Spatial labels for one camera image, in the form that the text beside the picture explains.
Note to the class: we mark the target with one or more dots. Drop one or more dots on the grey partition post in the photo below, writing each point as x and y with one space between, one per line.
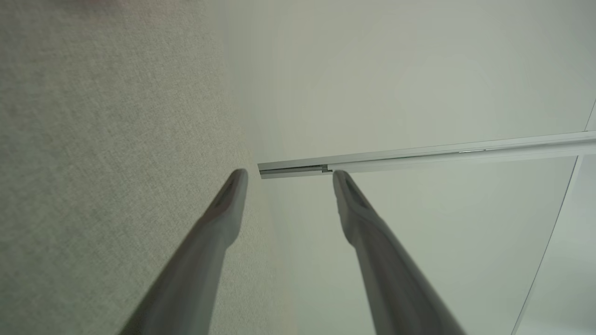
419 157

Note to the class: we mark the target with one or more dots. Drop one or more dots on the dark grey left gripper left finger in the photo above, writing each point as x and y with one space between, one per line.
205 260

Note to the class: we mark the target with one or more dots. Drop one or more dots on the grey fabric sofa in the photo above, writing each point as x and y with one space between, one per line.
93 139

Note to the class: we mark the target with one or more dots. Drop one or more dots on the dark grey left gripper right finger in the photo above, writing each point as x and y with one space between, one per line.
391 279

